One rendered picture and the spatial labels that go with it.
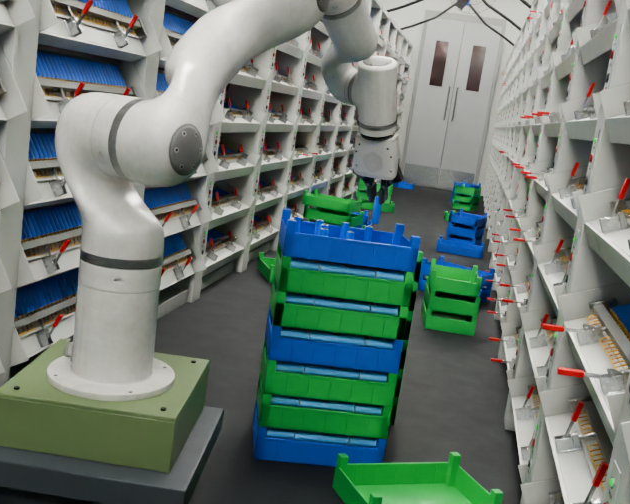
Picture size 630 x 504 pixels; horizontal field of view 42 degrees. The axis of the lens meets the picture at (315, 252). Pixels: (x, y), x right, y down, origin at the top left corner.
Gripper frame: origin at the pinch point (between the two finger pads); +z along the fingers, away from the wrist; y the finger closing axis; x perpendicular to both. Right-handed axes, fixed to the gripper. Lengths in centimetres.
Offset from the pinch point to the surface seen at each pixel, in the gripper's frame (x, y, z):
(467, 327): 105, -4, 115
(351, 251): -15.2, -0.1, 6.9
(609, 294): -20, 55, 0
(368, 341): -19.8, 5.7, 27.2
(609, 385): -64, 60, -14
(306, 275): -22.1, -8.0, 11.0
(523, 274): 93, 18, 77
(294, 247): -21.2, -11.1, 4.9
